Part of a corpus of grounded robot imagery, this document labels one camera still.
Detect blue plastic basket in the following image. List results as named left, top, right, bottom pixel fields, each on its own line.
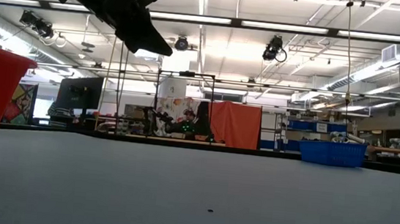
left=297, top=136, right=369, bottom=170

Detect round black ceiling lamp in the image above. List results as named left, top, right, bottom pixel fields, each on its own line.
left=174, top=34, right=190, bottom=53

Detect black computer monitor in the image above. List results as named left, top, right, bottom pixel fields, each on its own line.
left=54, top=72, right=105, bottom=113

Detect floral hanging cloth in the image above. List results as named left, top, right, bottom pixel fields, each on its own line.
left=153, top=94, right=202, bottom=141

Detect colourful patterned painting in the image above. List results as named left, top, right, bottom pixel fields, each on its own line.
left=1, top=81, right=39, bottom=127

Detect orange hanging cloth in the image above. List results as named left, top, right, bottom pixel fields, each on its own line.
left=204, top=99, right=264, bottom=151

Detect white shelving unit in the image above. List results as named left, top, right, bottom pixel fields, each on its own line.
left=258, top=111, right=289, bottom=152

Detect blue storage bins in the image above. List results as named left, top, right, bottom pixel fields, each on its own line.
left=286, top=118, right=349, bottom=135

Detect white ceiling vent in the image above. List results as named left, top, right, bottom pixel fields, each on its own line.
left=380, top=42, right=399, bottom=64

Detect black metal frame stand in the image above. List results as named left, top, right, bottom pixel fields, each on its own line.
left=150, top=68, right=217, bottom=143

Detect black ceiling camera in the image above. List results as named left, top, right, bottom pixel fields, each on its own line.
left=17, top=9, right=57, bottom=40
left=261, top=34, right=289, bottom=64

